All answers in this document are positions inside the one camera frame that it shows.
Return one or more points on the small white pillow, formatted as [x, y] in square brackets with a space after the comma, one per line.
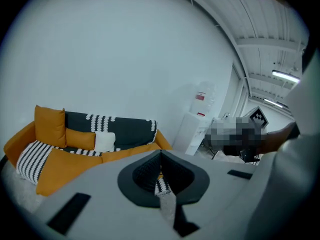
[105, 141]

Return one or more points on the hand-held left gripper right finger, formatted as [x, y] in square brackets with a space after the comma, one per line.
[192, 184]

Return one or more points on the orange sofa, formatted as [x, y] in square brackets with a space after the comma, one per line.
[17, 144]

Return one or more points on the large orange cushion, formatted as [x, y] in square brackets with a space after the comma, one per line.
[67, 169]
[50, 126]

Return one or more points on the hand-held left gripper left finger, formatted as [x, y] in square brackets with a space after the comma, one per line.
[130, 184]

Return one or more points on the long ceiling light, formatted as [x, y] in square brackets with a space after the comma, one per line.
[285, 75]
[273, 102]

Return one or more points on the person's right forearm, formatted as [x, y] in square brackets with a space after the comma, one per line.
[277, 139]

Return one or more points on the black white patterned throw blanket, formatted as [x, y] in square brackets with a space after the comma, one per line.
[130, 129]

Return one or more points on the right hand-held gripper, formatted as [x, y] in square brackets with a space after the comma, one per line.
[258, 117]

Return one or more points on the small orange pillow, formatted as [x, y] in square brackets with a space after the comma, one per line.
[80, 139]

